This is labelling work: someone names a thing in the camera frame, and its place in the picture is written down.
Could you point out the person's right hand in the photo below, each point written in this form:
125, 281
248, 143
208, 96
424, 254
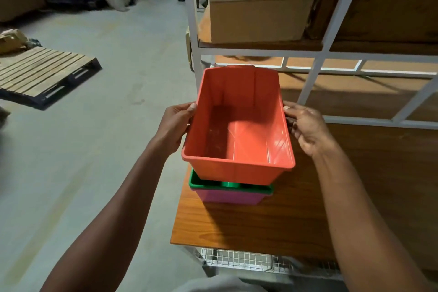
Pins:
311, 131

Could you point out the person's left hand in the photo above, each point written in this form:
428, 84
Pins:
172, 127

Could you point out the green plastic bin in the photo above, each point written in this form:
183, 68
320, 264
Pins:
205, 185

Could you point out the red plastic bin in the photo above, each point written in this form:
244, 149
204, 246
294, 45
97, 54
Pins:
239, 124

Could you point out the pink plastic bin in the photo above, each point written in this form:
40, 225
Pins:
229, 197

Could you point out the person's left forearm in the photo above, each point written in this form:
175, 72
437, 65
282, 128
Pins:
109, 226

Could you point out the person's right forearm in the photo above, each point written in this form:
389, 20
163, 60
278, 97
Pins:
366, 226

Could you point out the person's grey shirt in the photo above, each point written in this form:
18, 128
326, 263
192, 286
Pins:
219, 285

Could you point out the white metal shelf rack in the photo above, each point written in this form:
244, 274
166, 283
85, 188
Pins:
321, 54

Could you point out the light cardboard box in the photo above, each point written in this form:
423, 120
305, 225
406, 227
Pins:
260, 11

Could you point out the wooden pallet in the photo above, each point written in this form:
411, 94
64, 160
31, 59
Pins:
41, 72

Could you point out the small open cardboard box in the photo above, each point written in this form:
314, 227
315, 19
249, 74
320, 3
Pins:
12, 42

